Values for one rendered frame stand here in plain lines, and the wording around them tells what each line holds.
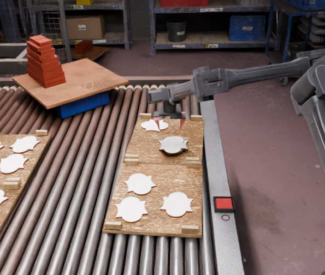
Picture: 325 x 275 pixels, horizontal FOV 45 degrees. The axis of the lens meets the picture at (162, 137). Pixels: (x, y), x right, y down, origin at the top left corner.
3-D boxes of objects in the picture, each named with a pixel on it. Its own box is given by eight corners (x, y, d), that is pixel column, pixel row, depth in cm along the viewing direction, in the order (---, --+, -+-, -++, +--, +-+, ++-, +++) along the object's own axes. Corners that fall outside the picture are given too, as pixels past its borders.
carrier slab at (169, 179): (202, 168, 172) (202, 166, 171) (201, 238, 137) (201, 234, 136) (123, 166, 175) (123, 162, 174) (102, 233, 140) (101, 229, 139)
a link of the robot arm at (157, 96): (182, 103, 164) (178, 82, 163) (155, 107, 161) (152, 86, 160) (173, 104, 175) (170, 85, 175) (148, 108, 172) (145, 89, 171)
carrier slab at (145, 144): (204, 122, 207) (204, 119, 206) (201, 168, 172) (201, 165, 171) (138, 119, 211) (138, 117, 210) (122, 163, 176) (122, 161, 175)
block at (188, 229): (198, 231, 138) (198, 225, 136) (198, 234, 136) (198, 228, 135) (181, 229, 138) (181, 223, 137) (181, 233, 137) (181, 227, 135)
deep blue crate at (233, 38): (260, 33, 600) (263, 8, 580) (263, 41, 564) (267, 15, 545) (226, 33, 604) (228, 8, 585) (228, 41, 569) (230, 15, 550)
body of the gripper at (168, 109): (181, 117, 174) (182, 102, 170) (158, 118, 174) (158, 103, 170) (180, 110, 180) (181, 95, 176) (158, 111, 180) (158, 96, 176)
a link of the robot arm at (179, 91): (218, 99, 126) (212, 65, 126) (201, 101, 125) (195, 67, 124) (181, 104, 168) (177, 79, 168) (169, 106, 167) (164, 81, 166)
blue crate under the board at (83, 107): (85, 86, 250) (83, 71, 245) (111, 103, 229) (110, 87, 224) (39, 100, 234) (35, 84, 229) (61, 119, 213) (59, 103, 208)
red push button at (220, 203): (230, 201, 154) (231, 198, 153) (232, 211, 149) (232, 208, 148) (215, 201, 154) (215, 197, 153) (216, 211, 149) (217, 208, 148)
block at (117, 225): (122, 226, 140) (122, 221, 139) (122, 230, 139) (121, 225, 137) (106, 226, 141) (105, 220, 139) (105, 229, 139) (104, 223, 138)
